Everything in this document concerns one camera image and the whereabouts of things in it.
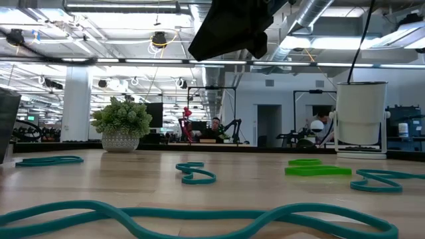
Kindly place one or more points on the black metal table frame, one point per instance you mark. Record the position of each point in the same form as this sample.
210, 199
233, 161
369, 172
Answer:
83, 147

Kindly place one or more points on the red desk lamp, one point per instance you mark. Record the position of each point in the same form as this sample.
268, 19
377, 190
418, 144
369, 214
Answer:
186, 112

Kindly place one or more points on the white bottle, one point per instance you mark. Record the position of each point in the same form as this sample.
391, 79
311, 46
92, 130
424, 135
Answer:
403, 130

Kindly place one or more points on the black background rig frame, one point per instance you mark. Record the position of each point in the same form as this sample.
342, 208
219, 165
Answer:
212, 88
315, 91

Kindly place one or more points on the white pillar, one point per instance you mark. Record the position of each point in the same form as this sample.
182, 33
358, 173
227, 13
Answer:
76, 106

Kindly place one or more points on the green rubber band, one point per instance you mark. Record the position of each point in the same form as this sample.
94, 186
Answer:
315, 172
290, 162

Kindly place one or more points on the black ceiling-mounted camera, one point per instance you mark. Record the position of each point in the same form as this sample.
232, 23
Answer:
15, 36
159, 38

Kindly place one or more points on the white cylindrical container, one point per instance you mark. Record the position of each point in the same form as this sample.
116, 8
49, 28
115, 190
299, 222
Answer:
362, 109

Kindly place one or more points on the black monitor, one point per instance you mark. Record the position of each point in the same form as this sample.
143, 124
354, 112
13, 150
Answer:
154, 114

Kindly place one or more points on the overhead LED light bar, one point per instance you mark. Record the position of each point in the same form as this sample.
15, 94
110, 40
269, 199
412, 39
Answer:
149, 61

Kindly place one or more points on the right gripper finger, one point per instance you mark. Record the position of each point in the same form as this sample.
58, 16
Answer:
222, 44

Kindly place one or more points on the teal rubber band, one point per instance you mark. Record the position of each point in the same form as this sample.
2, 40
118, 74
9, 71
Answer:
189, 171
378, 190
79, 160
199, 213

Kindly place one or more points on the silver ventilation duct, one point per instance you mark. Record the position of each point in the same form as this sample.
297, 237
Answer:
196, 16
312, 13

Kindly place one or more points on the white globe lamp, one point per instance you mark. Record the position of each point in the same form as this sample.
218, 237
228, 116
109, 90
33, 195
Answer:
317, 126

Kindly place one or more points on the green plant in patterned pot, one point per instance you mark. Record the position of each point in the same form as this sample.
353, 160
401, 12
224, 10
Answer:
121, 119

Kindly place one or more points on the black background robot arm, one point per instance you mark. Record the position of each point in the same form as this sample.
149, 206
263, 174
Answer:
236, 124

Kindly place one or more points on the person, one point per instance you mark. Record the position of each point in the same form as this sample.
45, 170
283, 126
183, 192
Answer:
323, 117
215, 124

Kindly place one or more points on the blue cabinet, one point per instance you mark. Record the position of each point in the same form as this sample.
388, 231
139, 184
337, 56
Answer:
415, 132

